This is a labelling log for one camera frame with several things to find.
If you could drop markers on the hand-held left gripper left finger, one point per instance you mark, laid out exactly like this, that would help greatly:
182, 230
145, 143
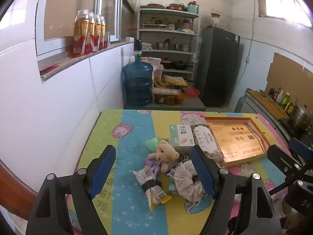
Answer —
104, 171

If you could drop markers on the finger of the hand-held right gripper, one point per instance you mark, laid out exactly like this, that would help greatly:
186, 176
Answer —
301, 147
278, 155

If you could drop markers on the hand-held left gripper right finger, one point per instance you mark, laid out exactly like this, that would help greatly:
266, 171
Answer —
203, 173

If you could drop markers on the leopard print cloth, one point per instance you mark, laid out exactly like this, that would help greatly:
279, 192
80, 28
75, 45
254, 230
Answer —
185, 158

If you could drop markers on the beige teddy bear plush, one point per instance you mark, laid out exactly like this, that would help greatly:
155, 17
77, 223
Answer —
166, 153

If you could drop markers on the orange gold box tray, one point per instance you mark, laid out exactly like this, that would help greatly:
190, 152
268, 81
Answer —
239, 139

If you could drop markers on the banded snack packet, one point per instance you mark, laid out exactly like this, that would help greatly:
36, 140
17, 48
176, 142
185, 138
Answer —
151, 188

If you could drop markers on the green round sponge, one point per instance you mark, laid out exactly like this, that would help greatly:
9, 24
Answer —
152, 144

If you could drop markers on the floral tissue box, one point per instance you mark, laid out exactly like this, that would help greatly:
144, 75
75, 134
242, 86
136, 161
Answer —
206, 142

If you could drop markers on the steel steamer pot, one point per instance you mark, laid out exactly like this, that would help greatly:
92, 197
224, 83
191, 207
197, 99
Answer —
302, 115

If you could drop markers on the colourful cartoon printed blanket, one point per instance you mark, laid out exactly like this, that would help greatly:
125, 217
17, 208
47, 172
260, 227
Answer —
127, 200

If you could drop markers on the white green carton box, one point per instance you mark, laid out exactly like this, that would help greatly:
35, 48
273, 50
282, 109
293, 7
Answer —
182, 137

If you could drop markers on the row of condiment bottles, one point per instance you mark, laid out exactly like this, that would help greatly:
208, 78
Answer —
283, 100

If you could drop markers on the grey counter cabinet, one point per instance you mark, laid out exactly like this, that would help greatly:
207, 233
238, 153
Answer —
254, 107

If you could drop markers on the wooden cutting board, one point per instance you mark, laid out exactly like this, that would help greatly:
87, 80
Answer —
266, 102

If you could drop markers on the glass sauce jar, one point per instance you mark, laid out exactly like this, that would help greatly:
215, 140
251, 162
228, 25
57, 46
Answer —
170, 100
160, 99
181, 99

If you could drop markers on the red bowl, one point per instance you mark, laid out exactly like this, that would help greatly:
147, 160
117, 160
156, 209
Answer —
192, 92

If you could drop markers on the noodle pack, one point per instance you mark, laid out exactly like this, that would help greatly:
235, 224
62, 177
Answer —
166, 91

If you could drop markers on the blue water jug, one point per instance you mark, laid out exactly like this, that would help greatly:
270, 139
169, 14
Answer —
137, 83

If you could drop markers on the egg tray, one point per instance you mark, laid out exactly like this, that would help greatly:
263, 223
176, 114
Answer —
174, 81

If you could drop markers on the bunch of bananas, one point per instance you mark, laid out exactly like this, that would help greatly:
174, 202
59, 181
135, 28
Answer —
158, 83

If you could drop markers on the dark refrigerator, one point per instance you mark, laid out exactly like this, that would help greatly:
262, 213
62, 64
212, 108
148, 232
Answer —
217, 66

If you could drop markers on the black wok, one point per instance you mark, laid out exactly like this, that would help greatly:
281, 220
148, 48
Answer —
182, 65

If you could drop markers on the pink white bag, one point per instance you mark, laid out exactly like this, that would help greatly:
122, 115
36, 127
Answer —
157, 72

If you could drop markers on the red lidded pot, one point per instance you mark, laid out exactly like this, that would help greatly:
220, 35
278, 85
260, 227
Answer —
166, 64

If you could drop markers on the red packet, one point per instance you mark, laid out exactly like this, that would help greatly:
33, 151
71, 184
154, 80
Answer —
49, 69

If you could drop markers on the green white flour bag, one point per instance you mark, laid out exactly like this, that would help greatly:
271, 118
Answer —
150, 61

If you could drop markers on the steel bowl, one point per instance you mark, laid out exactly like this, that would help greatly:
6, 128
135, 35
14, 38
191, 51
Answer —
186, 47

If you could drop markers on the black water pump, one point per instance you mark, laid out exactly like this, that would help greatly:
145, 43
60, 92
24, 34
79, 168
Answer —
137, 47

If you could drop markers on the small steel cup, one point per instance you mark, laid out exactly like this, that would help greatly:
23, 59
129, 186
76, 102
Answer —
177, 46

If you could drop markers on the white ceramic bowl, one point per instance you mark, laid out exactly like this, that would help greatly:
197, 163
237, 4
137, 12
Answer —
146, 46

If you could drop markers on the steel pot with ladle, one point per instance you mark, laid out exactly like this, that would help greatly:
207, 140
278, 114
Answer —
162, 46

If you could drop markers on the small white box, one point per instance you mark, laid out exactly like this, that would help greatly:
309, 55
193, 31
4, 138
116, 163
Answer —
129, 39

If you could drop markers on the orange drink bottle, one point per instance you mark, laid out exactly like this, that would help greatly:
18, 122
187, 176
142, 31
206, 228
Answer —
104, 33
91, 34
98, 33
80, 36

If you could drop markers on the grey metal shelf rack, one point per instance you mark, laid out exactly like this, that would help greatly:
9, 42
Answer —
171, 31

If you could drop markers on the small high window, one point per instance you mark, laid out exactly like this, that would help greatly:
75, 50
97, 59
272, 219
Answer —
283, 0

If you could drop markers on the glass jar red lid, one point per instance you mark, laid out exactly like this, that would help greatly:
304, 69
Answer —
215, 20

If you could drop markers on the red lid plastic jar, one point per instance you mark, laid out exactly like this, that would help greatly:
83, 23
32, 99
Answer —
187, 24

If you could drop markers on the green shelf tray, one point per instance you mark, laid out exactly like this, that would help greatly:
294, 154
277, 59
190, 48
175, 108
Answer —
155, 25

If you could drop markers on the teal enamel pot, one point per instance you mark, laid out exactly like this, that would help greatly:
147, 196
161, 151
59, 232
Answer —
192, 8

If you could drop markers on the red pan glass lid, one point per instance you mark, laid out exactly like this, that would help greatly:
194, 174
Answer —
176, 6

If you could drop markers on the red flat tray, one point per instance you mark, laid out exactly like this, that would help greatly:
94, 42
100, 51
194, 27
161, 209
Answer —
156, 5

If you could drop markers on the cardboard wall sheet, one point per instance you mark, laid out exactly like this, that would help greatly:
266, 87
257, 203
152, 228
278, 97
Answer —
291, 73

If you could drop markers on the aluminium frame window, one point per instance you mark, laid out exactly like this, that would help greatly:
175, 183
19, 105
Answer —
61, 17

